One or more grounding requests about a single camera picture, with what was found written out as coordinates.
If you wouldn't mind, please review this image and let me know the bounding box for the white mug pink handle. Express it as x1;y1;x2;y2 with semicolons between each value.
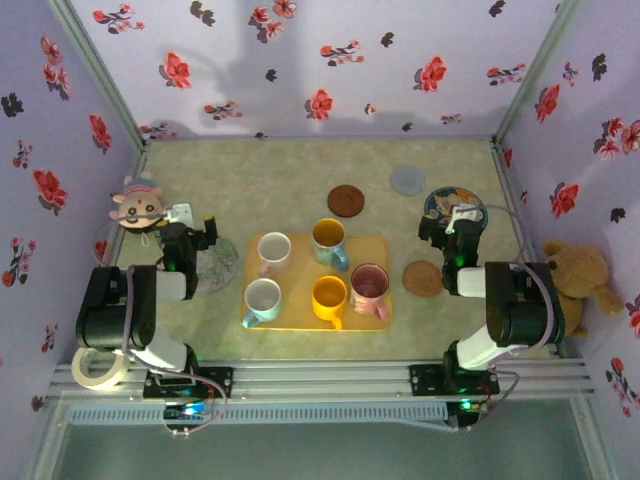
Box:
256;231;293;278

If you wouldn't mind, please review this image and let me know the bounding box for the right arm lavender cable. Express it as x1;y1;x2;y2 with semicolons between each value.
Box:
452;203;569;434

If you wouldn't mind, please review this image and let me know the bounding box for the white mug light blue handle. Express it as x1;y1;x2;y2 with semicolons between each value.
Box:
242;277;283;329

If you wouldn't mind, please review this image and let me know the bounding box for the yellow plastic tray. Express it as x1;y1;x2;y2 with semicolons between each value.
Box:
239;233;392;333

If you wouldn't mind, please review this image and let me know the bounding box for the grey slotted cable duct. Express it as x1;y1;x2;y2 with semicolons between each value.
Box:
67;402;449;426

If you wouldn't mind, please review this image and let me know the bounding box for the brown teddy bear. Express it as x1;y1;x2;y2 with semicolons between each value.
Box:
542;239;625;340

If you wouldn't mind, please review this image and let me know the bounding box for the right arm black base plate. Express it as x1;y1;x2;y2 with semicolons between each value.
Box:
408;363;500;397

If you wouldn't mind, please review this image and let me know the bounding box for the aluminium frame post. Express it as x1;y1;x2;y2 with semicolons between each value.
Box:
492;0;587;149
48;0;150;149

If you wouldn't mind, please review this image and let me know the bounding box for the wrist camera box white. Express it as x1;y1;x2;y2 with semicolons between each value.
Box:
446;201;482;235
166;201;194;225

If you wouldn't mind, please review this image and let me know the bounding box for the masking tape roll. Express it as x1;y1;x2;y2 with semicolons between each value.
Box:
71;346;125;392

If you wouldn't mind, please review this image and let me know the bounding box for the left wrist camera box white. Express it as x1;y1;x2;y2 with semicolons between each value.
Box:
166;201;194;225

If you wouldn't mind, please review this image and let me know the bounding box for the aluminium mounting rail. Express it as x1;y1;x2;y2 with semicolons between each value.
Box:
47;357;597;400

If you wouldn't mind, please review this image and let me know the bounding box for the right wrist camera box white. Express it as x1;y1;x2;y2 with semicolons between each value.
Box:
446;201;482;235

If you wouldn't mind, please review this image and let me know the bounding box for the tan woven round coaster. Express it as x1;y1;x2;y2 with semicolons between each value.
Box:
401;260;445;299

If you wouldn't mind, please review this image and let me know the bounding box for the blue mug yellow inside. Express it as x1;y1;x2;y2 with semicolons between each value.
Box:
311;218;351;273

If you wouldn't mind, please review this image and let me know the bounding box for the green patterned glass coaster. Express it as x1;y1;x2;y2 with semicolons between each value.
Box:
194;235;240;295

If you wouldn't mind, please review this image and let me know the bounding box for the dark brown round coaster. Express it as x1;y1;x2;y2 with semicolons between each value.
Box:
327;184;365;219

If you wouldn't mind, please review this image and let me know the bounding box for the cartoon print round coaster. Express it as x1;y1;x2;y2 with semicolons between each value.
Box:
424;185;490;234

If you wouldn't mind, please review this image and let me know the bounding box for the grey blue woven coaster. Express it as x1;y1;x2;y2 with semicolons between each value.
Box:
389;165;427;197

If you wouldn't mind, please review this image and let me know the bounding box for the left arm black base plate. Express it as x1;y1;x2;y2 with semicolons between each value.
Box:
143;366;235;400

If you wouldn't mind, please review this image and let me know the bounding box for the pink patterned mug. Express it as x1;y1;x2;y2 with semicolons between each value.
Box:
349;263;392;321

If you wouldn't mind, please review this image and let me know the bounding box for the cartoon face plush toy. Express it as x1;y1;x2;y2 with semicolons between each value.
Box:
109;169;169;249

